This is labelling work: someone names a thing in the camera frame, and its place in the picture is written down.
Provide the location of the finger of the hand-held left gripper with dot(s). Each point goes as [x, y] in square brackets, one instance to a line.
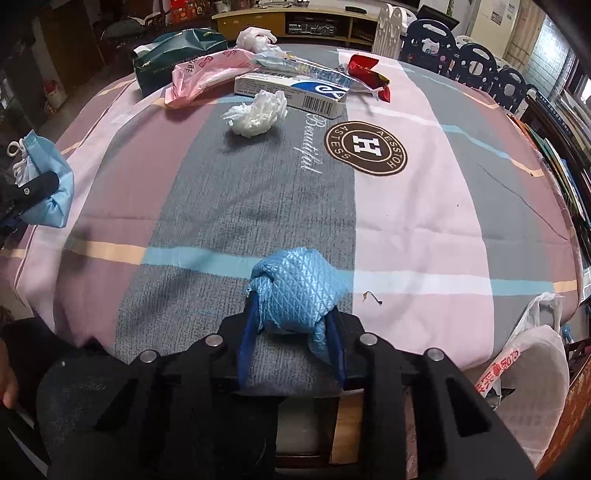
[39, 184]
[8, 227]

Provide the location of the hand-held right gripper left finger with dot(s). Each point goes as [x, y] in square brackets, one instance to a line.
[247, 344]

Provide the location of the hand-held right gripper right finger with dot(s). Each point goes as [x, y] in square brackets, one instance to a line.
[337, 357]

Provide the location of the blue face mask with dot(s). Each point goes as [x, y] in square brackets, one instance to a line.
[57, 203]

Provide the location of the blue quilted bag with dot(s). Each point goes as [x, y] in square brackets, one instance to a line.
[298, 286]

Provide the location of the white plastic bag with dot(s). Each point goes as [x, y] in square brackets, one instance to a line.
[540, 378]

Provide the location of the person's left forearm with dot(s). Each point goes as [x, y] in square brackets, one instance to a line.
[7, 376]

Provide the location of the small brown scrap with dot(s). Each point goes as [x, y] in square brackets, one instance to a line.
[373, 298]

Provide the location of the red white floor bag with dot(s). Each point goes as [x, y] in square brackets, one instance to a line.
[54, 94]

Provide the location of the person's legs in jeans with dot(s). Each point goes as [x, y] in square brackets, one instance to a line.
[69, 397]

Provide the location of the striped pink grey tablecloth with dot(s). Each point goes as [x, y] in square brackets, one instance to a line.
[415, 194]

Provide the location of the green tissue pack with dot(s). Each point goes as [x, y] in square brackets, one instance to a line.
[184, 55]

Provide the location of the pink plastic bag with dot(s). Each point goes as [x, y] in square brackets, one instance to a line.
[203, 76]

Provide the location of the white crumpled tissue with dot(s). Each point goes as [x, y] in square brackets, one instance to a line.
[256, 113]
[254, 38]

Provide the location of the red gift box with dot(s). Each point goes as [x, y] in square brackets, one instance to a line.
[189, 11]

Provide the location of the white blue cardboard box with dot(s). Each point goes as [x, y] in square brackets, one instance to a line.
[295, 94]

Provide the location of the wooden television cabinet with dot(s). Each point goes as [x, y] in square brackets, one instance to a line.
[258, 23]

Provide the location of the clear plastic wrapper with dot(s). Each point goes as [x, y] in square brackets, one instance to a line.
[304, 69]

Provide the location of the red foil wrapper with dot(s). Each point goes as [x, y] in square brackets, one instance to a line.
[364, 69]

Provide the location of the black amplifier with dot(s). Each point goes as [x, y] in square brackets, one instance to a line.
[311, 28]

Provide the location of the white navy playpen fence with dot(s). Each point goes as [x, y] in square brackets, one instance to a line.
[471, 64]

